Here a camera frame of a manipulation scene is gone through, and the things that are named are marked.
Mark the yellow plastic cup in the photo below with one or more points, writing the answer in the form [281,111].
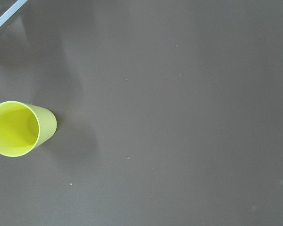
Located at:
[23,127]

